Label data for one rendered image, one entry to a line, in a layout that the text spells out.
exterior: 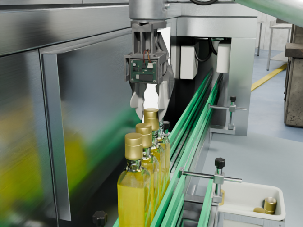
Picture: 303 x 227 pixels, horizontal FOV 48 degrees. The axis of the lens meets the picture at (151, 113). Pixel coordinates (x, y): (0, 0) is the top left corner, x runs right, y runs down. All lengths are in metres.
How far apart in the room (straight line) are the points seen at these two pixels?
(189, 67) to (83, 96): 1.19
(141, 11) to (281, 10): 0.29
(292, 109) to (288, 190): 2.86
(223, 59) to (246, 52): 0.16
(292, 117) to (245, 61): 2.57
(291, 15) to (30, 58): 0.51
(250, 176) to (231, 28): 0.69
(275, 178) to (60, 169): 0.94
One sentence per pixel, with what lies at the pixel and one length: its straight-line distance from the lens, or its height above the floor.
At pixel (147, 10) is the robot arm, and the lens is 0.66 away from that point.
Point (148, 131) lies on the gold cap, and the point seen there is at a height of 1.15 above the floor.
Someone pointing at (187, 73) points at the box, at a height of 1.03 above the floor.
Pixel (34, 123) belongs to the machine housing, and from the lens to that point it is 0.62.
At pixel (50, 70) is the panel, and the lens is 0.63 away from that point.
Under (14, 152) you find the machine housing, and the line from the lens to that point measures 0.59.
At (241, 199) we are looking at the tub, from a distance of 1.19.
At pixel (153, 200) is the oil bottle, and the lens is 0.75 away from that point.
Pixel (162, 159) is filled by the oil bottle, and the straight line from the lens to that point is 0.78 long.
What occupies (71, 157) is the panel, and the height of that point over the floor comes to 1.11.
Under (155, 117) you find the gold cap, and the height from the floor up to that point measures 1.17.
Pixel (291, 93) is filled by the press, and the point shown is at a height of 0.42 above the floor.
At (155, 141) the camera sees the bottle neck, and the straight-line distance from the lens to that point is 0.76.
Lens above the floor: 1.41
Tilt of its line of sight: 19 degrees down
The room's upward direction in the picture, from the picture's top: straight up
